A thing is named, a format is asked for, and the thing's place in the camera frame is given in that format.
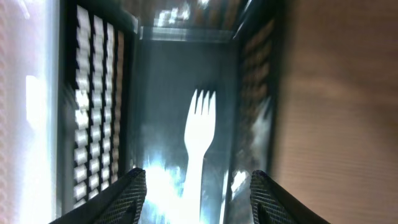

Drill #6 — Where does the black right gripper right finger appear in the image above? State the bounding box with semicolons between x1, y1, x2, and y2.
250;170;327;224

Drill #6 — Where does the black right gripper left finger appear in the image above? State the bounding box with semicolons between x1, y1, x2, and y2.
51;167;147;224

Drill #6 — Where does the white plastic fork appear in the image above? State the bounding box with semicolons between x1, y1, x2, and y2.
183;89;216;223

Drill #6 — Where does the black plastic basket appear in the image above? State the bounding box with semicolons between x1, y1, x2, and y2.
57;1;287;223

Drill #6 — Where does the clear plastic basket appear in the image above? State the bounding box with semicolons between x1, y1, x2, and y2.
1;0;60;223

